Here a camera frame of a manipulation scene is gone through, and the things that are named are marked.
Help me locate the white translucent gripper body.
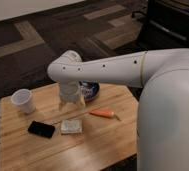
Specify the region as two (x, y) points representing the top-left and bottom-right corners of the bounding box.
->
(58, 82), (86, 120)

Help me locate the dark blue ceramic bowl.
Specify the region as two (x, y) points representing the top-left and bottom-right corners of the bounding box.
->
(80, 82), (100, 101)

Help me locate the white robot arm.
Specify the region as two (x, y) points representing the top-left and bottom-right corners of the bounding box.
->
(47, 48), (189, 171)

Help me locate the white square packet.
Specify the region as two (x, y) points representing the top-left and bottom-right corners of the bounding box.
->
(61, 119), (82, 134)

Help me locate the orange carrot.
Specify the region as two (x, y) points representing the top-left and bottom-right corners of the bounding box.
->
(90, 109), (119, 120)

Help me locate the black smartphone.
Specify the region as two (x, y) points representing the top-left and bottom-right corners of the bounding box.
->
(28, 121), (55, 138)

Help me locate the black office chair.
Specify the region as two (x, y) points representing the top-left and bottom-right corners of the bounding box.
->
(136, 0), (189, 50)

